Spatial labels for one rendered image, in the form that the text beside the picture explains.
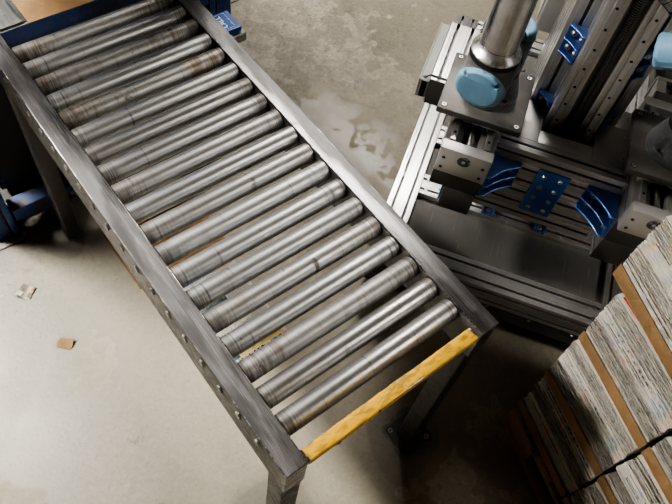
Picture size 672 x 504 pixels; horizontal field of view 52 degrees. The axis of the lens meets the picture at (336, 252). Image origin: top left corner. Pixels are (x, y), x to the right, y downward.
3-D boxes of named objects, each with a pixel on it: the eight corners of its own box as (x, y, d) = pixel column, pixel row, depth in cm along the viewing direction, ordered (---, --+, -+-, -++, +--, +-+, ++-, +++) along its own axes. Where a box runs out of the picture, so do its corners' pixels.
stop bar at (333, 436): (478, 342, 141) (481, 338, 139) (309, 467, 124) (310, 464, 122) (467, 330, 142) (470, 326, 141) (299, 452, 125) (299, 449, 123)
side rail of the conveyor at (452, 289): (484, 344, 154) (500, 321, 144) (467, 357, 152) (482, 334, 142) (177, 6, 204) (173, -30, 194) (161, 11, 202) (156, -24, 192)
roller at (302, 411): (459, 319, 149) (465, 309, 145) (282, 444, 131) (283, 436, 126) (443, 302, 151) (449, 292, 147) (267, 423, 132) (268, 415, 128)
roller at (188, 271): (349, 198, 164) (352, 186, 159) (177, 296, 145) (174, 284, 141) (337, 184, 165) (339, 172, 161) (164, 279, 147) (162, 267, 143)
